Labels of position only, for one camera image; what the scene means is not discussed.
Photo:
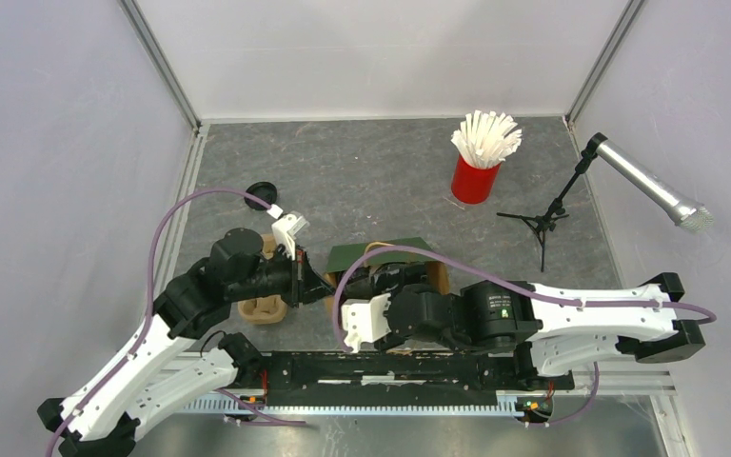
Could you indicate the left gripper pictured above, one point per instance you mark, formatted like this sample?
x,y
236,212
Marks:
x,y
306,285

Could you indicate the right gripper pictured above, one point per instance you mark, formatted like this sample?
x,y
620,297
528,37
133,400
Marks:
x,y
386,342

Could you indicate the green paper bag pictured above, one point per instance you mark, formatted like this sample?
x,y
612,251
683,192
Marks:
x,y
387,271

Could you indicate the brown cardboard cup carrier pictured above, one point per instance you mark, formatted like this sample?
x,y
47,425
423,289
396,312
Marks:
x,y
268,310

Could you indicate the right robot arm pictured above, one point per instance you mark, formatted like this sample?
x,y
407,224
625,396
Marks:
x,y
547,330

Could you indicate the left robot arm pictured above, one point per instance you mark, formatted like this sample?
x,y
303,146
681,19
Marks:
x,y
113,411

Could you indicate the red cup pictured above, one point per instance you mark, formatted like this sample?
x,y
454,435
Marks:
x,y
472,185

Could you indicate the white wrapped straws bundle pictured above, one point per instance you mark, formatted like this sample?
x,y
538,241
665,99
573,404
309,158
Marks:
x,y
484,139

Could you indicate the silver microphone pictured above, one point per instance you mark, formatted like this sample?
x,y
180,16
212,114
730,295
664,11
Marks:
x,y
684,212

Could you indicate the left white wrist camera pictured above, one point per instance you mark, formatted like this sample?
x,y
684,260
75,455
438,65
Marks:
x,y
285,227

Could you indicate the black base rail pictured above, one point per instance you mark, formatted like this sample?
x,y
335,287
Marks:
x,y
372,379

